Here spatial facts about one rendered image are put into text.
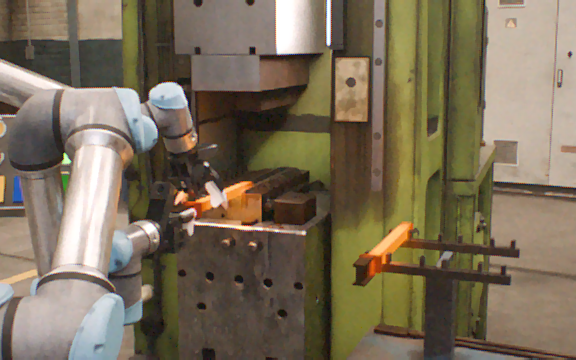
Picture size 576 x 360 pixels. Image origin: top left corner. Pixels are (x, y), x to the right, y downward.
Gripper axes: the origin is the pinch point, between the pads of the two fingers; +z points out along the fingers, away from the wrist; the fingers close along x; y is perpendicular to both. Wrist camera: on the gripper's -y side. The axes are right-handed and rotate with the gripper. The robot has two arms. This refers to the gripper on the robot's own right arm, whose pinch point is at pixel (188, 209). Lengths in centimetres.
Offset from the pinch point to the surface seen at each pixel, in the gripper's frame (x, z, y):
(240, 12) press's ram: 3, 27, -47
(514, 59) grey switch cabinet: 44, 561, -31
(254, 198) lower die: 5.7, 27.7, 2.1
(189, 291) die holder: -12.0, 22.1, 28.6
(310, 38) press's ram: 13, 55, -41
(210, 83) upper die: -6.6, 27.3, -28.8
